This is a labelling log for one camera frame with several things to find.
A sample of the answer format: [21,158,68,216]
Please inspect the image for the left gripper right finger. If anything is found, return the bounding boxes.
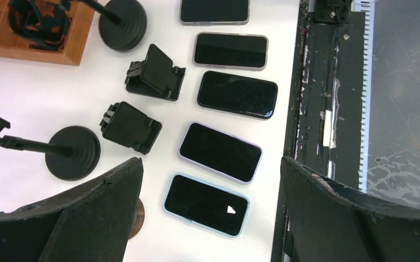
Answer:
[280,157,420,261]

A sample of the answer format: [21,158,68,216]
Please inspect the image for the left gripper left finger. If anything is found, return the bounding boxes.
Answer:
[0,157,144,261]

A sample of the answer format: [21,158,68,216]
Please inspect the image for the wooden base phone stand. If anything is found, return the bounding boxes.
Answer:
[128,199,145,239]

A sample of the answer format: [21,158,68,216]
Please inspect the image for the black round stand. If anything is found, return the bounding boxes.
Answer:
[0,117,101,181]
[82,0,147,52]

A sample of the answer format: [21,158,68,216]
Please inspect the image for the black small phone stand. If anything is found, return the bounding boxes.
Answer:
[99,102,162,155]

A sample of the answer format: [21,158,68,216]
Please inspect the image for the light blue case phone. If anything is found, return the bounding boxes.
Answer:
[163,173,250,238]

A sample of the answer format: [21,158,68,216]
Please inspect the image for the lavender case phone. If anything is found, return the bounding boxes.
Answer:
[178,122,263,184]

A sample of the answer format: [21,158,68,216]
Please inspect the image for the black phone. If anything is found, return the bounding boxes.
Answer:
[197,71,278,120]

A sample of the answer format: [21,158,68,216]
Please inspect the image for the black wedge phone stand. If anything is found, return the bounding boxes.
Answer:
[125,44,186,102]

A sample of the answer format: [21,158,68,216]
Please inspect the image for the grey case phone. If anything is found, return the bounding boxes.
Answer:
[193,32,269,71]

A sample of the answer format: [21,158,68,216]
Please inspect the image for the pink case phone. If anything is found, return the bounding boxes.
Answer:
[179,0,250,25]

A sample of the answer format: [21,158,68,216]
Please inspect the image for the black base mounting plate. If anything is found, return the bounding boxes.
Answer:
[271,0,368,262]

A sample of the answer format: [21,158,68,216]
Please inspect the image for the orange compartment tray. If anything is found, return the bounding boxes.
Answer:
[0,1,94,66]

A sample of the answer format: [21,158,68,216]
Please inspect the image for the black strap in tray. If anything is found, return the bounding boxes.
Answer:
[7,0,73,51]

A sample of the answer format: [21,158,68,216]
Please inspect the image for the white cable duct rail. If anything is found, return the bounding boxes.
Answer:
[352,1,376,193]

